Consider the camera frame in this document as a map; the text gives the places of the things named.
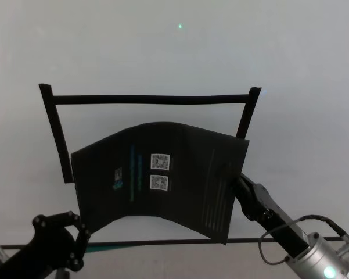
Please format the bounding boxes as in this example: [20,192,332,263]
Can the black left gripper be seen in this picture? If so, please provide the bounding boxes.
[0,211,91,279]

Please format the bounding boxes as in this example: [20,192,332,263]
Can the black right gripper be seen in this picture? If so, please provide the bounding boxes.
[217,161,310,258]

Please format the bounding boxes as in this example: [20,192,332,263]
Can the black printed tote bag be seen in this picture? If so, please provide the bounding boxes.
[70,121,250,246]

